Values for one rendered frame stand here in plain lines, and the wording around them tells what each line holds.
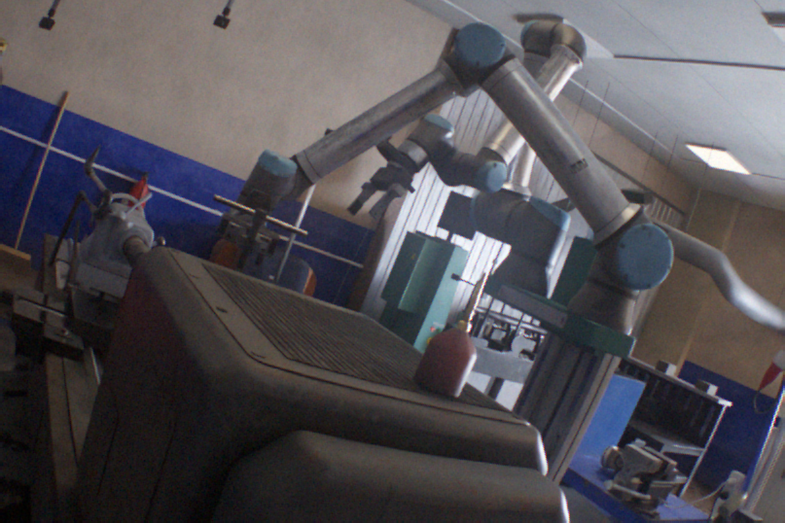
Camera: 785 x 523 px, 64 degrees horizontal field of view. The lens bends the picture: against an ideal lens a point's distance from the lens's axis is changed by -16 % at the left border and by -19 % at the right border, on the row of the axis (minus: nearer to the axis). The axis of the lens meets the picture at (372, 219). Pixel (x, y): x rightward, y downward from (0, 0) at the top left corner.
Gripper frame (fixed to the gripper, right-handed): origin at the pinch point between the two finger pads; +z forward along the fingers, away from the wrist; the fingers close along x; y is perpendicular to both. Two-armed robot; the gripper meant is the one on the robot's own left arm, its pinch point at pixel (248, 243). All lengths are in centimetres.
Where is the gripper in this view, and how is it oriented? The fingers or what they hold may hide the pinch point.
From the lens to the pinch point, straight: 146.8
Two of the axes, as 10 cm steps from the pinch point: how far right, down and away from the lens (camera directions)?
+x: -9.0, -3.7, -2.3
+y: -3.9, 9.2, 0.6
